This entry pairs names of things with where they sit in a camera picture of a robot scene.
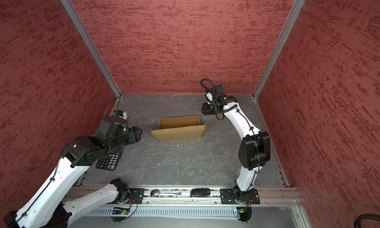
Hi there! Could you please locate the black cable bundle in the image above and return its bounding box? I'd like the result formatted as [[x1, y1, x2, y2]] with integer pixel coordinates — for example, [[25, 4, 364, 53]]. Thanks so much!
[[354, 213, 380, 228]]

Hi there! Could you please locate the black car key fob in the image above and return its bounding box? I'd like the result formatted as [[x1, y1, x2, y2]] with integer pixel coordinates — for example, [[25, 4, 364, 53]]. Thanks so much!
[[190, 188, 211, 197]]

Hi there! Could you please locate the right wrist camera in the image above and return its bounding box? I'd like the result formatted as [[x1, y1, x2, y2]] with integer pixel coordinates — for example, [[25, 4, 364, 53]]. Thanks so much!
[[205, 84, 227, 103]]

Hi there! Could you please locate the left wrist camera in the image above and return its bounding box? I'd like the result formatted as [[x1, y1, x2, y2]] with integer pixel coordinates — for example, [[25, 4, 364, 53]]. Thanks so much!
[[95, 109, 128, 139]]

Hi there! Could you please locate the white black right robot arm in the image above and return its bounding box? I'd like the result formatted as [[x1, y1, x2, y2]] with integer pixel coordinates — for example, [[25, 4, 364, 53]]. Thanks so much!
[[201, 101, 271, 200]]

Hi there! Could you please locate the aluminium corner post right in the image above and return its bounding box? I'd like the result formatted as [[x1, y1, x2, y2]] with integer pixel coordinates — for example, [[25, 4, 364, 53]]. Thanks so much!
[[253, 0, 306, 101]]

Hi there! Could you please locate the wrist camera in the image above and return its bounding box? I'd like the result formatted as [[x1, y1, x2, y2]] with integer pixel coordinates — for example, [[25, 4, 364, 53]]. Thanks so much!
[[205, 84, 227, 103], [95, 109, 128, 139]]

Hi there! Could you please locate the aluminium corner post left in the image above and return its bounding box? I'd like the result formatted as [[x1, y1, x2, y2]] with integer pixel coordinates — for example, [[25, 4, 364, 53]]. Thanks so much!
[[60, 0, 122, 97]]

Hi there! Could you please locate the black calculator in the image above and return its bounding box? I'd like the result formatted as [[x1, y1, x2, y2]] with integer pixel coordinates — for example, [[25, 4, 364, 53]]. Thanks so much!
[[96, 149, 123, 171]]

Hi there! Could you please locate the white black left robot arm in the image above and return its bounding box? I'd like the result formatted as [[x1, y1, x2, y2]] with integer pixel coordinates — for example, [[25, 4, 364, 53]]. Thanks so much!
[[4, 126, 142, 228]]

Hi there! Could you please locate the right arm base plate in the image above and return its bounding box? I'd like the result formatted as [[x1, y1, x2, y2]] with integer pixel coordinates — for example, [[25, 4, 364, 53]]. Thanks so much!
[[220, 186, 260, 205]]

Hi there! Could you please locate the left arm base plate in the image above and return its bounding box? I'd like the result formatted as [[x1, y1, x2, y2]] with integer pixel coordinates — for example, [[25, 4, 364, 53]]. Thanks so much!
[[115, 188, 145, 204]]

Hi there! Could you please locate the aluminium corner post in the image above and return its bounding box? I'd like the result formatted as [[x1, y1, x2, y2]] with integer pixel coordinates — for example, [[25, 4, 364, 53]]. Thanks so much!
[[60, 0, 122, 97], [253, 0, 306, 101]]

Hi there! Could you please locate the brown cardboard box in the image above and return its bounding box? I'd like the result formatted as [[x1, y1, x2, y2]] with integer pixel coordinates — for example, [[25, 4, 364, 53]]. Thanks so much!
[[151, 115, 208, 143]]

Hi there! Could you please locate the aluminium front rail frame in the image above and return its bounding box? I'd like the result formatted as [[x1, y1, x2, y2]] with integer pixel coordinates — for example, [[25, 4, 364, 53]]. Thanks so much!
[[48, 184, 312, 228]]

